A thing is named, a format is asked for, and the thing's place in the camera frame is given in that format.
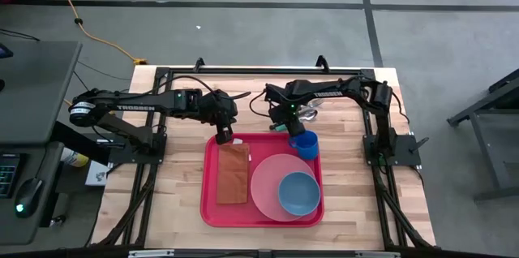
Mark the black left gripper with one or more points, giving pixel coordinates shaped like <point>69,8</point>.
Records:
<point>219,108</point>

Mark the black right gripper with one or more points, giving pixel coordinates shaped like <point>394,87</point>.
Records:
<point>290,114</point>

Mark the blue plastic cup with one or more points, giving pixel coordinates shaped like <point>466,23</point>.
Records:
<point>306,146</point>

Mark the brown cloth napkin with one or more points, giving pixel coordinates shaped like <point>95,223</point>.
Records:
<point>233,173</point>

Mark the pink plastic plate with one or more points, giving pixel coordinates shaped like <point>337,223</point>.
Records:
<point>265,185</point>

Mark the blue-grey bowl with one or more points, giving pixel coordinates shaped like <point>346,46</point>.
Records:
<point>299,193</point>

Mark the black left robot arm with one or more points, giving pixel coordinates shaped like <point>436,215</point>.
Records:
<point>134,106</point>

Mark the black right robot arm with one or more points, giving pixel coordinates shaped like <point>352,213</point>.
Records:
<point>344,91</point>

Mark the red plastic tray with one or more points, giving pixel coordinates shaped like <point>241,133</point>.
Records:
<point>263,144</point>

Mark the white box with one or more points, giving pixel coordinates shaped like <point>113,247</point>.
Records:
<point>97,173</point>

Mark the yellow white bottle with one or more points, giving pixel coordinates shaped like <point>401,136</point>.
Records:
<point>75,157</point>

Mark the grey desk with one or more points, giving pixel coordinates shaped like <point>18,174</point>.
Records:
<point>36,87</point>

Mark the dark grey side table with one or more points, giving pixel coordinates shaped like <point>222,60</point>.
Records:
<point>498,100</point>

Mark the black computer mouse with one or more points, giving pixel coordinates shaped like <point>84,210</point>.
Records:
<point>27,197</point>

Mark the black keyboard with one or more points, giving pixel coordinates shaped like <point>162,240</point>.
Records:
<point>8,175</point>

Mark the black metal rig frame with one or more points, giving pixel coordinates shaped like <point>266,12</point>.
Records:
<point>263,71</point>

